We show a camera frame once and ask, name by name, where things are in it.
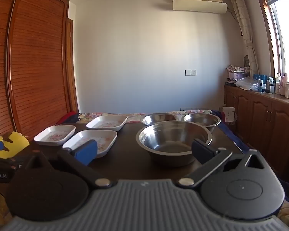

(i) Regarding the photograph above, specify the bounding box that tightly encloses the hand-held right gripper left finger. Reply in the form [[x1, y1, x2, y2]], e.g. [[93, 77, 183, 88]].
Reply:
[[19, 140, 112, 189]]

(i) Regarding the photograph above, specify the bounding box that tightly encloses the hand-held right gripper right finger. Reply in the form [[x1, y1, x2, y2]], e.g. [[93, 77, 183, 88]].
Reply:
[[176, 139, 271, 189]]

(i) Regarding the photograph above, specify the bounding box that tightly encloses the white floral rectangular plate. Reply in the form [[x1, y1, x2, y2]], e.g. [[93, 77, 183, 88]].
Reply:
[[63, 129, 118, 159], [86, 115, 128, 132], [34, 125, 76, 146]]

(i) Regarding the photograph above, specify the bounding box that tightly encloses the large stainless steel bowl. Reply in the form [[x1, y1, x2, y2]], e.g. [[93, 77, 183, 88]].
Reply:
[[136, 120, 213, 167]]

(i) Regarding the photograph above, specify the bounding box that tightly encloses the yellow plush toy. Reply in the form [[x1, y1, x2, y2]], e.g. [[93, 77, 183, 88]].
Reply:
[[0, 132, 30, 210]]

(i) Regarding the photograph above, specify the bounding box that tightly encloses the navy red blanket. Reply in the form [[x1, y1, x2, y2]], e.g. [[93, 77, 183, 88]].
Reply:
[[55, 110, 251, 154]]

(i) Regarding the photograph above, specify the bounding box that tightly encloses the white paper bag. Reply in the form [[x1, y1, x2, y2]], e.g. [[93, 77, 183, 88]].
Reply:
[[222, 106, 235, 124]]

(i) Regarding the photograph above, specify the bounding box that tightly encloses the floral blanket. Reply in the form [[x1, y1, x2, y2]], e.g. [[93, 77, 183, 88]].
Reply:
[[0, 109, 289, 231]]

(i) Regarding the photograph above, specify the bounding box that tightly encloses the wooden cabinet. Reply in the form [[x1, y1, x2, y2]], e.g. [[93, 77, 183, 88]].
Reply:
[[224, 83, 289, 183]]

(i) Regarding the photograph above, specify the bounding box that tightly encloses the clear plastic bag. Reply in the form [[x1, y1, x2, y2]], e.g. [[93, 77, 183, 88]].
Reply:
[[235, 76, 259, 91]]

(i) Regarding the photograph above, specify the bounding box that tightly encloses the pink box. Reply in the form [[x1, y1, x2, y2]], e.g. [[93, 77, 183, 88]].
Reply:
[[229, 72, 250, 80]]

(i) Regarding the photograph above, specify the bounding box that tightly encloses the wooden louvered wardrobe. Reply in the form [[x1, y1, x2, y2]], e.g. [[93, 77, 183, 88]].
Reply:
[[0, 0, 79, 141]]

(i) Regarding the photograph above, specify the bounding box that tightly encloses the floral cloth bundle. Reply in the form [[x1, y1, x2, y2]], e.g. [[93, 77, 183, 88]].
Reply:
[[227, 64, 251, 73]]

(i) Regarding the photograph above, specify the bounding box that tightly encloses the pink kettle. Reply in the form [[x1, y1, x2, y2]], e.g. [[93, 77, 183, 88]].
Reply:
[[280, 72, 289, 95]]

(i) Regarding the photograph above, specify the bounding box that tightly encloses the patterned beige curtain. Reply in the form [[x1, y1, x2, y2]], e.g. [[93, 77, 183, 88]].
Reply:
[[227, 0, 259, 77]]

